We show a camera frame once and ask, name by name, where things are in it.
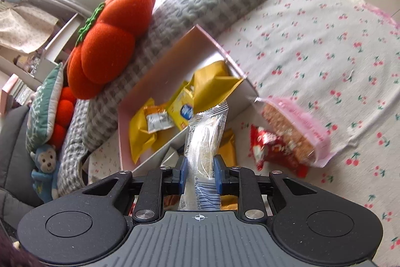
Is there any orange pumpkin cushion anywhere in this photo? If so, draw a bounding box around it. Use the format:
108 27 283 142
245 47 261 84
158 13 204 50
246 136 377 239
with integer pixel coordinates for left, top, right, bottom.
66 0 157 99

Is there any beige floral fabric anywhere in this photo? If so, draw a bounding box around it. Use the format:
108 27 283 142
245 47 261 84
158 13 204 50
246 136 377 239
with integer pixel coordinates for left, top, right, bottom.
0 9 59 54

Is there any small orange cushion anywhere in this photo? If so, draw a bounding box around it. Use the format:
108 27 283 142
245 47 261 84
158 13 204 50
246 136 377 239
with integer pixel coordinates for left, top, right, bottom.
48 86 77 150

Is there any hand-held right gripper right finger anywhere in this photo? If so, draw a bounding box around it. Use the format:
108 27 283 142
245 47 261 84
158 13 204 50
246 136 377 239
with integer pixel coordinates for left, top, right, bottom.
213 154 318 220

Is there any dark grey cushion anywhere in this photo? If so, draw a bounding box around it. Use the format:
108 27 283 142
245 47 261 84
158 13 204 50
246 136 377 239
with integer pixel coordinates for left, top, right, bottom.
0 104 43 208

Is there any orange-yellow long snack packet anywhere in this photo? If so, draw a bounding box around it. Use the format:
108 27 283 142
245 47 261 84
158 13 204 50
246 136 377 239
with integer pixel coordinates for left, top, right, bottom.
217 129 238 168

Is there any white shelf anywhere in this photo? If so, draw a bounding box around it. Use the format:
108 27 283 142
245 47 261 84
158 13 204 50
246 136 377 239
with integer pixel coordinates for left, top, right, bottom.
40 14 82 67

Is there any blue monkey plush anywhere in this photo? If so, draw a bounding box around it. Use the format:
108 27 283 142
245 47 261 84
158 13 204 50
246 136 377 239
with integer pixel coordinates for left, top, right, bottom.
30 144 61 203

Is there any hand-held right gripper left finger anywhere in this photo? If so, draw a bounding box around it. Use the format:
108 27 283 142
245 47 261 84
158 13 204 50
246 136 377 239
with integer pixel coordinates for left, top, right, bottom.
82 156 189 223

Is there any green snowflake cushion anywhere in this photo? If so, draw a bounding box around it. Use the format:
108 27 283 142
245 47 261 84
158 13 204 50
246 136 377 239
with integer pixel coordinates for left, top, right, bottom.
25 62 65 155

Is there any white cardboard box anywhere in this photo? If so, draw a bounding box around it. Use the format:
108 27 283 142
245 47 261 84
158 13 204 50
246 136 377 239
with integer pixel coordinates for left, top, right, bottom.
117 24 260 174

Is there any clear rice cracker packet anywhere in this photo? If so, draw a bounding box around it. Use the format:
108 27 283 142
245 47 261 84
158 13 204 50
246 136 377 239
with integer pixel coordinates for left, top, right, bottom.
179 100 230 211

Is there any grey checked pillow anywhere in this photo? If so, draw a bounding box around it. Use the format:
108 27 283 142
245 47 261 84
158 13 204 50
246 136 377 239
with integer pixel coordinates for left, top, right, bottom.
56 0 272 199

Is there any red snack packet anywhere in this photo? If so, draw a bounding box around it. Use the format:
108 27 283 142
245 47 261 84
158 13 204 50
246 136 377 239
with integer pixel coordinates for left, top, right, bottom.
249 125 310 178

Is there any pink packet of brown cake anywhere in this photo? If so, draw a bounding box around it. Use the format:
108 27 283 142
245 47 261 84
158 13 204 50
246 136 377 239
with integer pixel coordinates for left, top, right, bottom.
254 96 338 168

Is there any cherry print bed sheet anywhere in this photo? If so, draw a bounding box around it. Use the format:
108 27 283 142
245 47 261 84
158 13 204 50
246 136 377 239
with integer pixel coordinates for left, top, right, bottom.
83 0 400 255

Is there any yellow triangular snack packet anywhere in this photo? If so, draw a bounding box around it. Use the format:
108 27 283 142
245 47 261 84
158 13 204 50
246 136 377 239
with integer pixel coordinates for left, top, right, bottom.
190 61 244 114

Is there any yellow packet with blue label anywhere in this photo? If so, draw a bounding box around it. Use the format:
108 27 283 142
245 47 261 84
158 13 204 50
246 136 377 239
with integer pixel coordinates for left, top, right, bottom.
167 81 196 130

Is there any small white orange packet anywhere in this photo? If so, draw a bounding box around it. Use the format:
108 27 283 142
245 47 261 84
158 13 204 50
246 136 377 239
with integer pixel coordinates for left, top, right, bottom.
144 106 174 134

